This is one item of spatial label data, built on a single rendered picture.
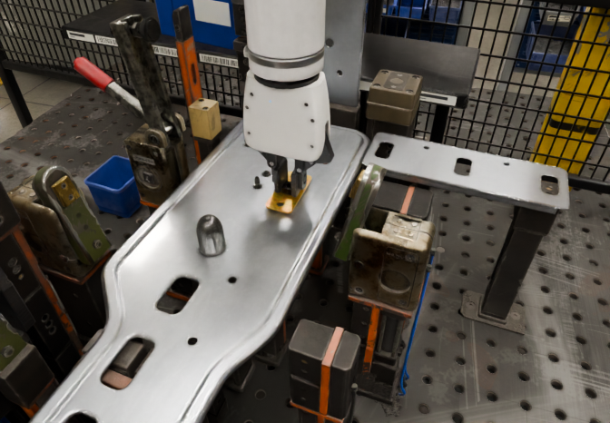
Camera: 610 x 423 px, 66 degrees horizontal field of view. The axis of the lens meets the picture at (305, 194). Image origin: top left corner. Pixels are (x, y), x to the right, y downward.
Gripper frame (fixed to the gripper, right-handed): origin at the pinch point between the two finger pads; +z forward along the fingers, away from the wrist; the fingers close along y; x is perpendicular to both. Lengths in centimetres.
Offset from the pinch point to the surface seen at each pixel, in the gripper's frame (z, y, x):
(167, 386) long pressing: 2.8, 0.2, -29.9
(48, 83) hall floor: 104, -240, 158
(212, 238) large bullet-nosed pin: 0.0, -3.8, -13.8
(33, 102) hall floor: 104, -230, 135
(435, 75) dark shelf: 0.0, 13.3, 37.9
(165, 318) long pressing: 2.9, -4.3, -23.6
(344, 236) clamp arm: 0.5, 10.2, -7.5
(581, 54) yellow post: 0, 39, 58
